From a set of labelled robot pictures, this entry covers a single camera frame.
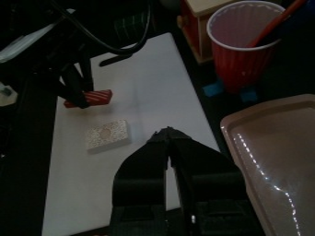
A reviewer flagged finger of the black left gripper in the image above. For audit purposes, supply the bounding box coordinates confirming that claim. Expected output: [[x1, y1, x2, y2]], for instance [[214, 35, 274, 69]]
[[55, 64, 91, 110], [79, 50, 96, 92]]

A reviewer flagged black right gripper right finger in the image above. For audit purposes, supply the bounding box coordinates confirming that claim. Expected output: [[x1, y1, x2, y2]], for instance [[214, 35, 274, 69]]
[[167, 126, 266, 236]]

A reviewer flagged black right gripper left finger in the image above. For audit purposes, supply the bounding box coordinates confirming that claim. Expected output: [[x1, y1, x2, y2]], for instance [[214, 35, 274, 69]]
[[107, 126, 172, 236]]

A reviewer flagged red toy salmon piece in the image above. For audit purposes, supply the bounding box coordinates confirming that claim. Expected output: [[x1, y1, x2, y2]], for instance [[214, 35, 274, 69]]
[[63, 88, 115, 110]]

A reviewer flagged white toy rice block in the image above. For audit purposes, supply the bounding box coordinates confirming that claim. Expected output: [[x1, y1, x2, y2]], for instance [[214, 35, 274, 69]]
[[84, 119, 134, 152]]

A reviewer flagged white cutting board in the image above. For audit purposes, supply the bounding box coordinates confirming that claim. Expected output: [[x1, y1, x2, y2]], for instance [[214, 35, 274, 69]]
[[40, 31, 222, 236]]

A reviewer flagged white plastic piece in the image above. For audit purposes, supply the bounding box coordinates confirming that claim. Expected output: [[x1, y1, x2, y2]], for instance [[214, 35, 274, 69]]
[[0, 82, 20, 108]]

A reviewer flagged small blue block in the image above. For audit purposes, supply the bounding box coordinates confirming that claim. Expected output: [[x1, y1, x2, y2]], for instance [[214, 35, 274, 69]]
[[202, 79, 226, 99], [239, 87, 261, 104]]

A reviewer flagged wooden box with red sides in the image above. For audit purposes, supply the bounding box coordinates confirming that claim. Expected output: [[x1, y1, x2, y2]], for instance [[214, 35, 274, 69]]
[[178, 0, 247, 65]]

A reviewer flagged red plastic cup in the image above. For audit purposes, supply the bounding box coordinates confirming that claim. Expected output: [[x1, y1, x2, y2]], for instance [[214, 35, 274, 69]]
[[206, 0, 287, 95]]

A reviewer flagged black left camera cable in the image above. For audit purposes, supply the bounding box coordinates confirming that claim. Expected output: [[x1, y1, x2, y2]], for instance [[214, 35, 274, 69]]
[[48, 0, 154, 57]]

